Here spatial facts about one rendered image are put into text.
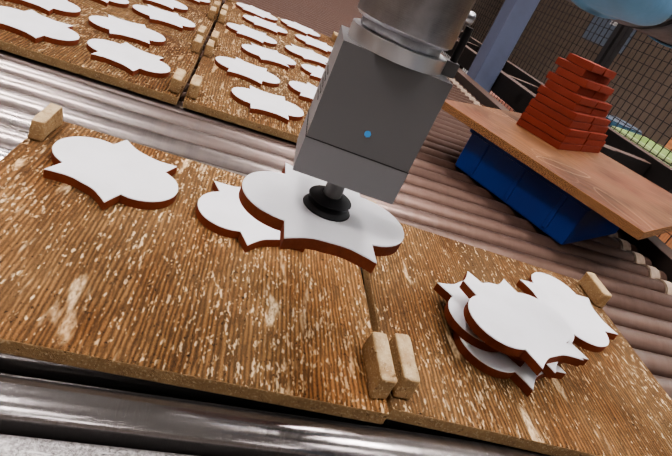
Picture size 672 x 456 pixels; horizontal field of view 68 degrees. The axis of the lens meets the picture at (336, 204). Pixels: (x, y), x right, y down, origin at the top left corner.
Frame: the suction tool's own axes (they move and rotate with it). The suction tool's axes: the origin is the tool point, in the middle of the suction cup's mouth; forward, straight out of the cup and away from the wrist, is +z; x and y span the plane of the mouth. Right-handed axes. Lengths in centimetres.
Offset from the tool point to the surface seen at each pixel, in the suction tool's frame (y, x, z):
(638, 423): -42.3, 1.1, 11.6
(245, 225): 5.6, -11.0, 10.4
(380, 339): -9.3, 2.9, 8.9
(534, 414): -27.4, 4.1, 11.6
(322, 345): -4.5, 2.9, 11.5
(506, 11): -74, -187, -20
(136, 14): 42, -84, 11
